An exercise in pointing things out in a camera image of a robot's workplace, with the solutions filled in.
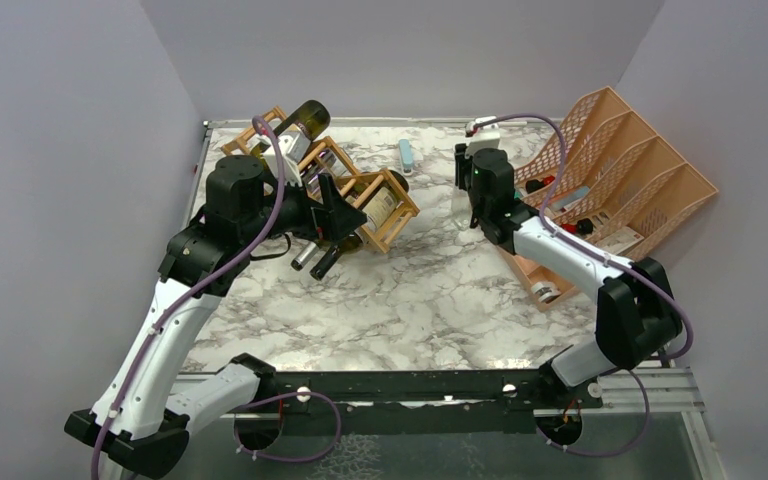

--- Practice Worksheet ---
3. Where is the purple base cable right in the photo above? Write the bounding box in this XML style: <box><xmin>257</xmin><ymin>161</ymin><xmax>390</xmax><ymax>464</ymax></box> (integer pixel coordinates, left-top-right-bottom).
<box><xmin>534</xmin><ymin>368</ymin><xmax>652</xmax><ymax>460</ymax></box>

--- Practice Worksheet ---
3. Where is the dark green top wine bottle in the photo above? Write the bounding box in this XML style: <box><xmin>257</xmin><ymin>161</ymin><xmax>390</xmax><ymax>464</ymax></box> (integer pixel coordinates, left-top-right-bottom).
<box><xmin>273</xmin><ymin>99</ymin><xmax>331</xmax><ymax>144</ymax></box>

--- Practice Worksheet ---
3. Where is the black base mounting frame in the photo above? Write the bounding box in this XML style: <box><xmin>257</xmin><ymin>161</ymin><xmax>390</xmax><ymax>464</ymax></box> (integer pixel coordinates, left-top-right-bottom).
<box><xmin>168</xmin><ymin>367</ymin><xmax>693</xmax><ymax>439</ymax></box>

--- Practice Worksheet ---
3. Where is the clear glass bottle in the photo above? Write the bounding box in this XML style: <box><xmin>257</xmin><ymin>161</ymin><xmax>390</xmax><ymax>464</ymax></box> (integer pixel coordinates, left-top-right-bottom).
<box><xmin>450</xmin><ymin>185</ymin><xmax>472</xmax><ymax>230</ymax></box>

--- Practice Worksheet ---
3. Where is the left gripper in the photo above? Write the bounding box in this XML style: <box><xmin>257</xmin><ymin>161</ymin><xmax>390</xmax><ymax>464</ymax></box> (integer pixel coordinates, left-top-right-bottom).
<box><xmin>240</xmin><ymin>168</ymin><xmax>367</xmax><ymax>246</ymax></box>

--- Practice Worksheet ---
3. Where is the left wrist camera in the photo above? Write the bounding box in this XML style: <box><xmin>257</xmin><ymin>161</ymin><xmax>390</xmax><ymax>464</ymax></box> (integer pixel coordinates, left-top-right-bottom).
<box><xmin>254</xmin><ymin>130</ymin><xmax>312</xmax><ymax>186</ymax></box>

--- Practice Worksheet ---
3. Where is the wooden wine rack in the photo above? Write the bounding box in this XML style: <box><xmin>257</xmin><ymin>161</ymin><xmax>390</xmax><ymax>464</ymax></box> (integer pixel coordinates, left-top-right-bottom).
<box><xmin>220</xmin><ymin>105</ymin><xmax>421</xmax><ymax>256</ymax></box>

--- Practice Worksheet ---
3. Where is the small round tape roll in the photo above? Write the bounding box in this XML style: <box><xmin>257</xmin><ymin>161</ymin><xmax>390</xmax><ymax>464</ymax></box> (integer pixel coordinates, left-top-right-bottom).
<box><xmin>531</xmin><ymin>281</ymin><xmax>562</xmax><ymax>304</ymax></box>

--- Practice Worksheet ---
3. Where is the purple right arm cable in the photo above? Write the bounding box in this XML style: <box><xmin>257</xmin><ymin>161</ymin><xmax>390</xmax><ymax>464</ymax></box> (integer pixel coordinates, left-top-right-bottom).
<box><xmin>483</xmin><ymin>113</ymin><xmax>695</xmax><ymax>362</ymax></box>

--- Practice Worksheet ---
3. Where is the dark bottle silver cap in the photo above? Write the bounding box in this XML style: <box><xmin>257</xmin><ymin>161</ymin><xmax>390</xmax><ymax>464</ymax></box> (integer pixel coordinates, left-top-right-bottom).
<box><xmin>290</xmin><ymin>242</ymin><xmax>321</xmax><ymax>271</ymax></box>

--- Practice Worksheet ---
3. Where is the peach plastic desk organizer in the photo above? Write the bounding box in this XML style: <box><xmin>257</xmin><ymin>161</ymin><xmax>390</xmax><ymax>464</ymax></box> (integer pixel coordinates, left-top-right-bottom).
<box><xmin>489</xmin><ymin>86</ymin><xmax>720</xmax><ymax>313</ymax></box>

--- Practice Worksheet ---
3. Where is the light blue eraser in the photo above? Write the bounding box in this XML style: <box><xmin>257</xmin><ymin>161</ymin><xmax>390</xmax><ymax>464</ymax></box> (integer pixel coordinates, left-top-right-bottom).
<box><xmin>397</xmin><ymin>139</ymin><xmax>415</xmax><ymax>175</ymax></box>

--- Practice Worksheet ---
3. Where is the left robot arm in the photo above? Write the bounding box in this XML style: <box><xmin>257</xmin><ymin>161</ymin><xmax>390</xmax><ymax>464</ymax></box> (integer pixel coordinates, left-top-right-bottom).
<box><xmin>64</xmin><ymin>155</ymin><xmax>366</xmax><ymax>479</ymax></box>

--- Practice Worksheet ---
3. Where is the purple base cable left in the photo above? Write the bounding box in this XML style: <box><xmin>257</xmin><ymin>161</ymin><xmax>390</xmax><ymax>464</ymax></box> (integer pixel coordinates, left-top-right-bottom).
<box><xmin>232</xmin><ymin>389</ymin><xmax>344</xmax><ymax>465</ymax></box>

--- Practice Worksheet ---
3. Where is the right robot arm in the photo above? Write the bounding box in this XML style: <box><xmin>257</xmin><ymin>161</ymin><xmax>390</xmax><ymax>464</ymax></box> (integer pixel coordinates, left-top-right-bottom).
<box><xmin>454</xmin><ymin>143</ymin><xmax>683</xmax><ymax>407</ymax></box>

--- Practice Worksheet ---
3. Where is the green wine bottle beige label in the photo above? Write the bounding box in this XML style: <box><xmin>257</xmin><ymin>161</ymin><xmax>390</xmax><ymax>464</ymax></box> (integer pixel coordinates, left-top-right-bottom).
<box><xmin>310</xmin><ymin>169</ymin><xmax>418</xmax><ymax>280</ymax></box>

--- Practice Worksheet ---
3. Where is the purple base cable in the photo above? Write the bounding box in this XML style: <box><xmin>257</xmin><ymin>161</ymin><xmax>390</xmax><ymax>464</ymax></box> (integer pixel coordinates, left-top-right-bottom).
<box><xmin>232</xmin><ymin>389</ymin><xmax>344</xmax><ymax>465</ymax></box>
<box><xmin>534</xmin><ymin>368</ymin><xmax>652</xmax><ymax>460</ymax></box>

